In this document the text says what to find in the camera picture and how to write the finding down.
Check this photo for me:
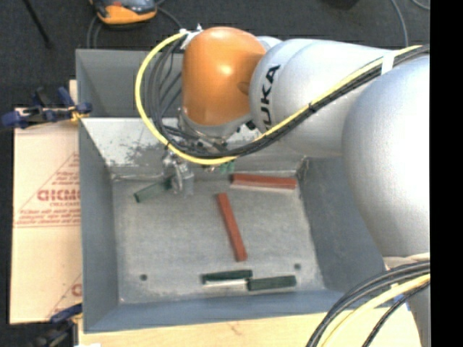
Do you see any brown cardboard board red print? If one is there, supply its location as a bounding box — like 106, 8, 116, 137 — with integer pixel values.
9, 106, 83, 325

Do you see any red-brown flat block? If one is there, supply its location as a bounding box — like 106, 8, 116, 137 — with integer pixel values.
230, 172, 299, 192
216, 192, 250, 263

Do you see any grey metal bin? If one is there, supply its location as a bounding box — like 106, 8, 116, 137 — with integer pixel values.
75, 48, 387, 334

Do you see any black cylinder on white bracket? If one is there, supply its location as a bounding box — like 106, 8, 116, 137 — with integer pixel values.
235, 119, 258, 134

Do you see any dark green flat block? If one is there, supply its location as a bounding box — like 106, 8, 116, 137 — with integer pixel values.
246, 275, 298, 292
133, 179, 173, 204
200, 269, 254, 286

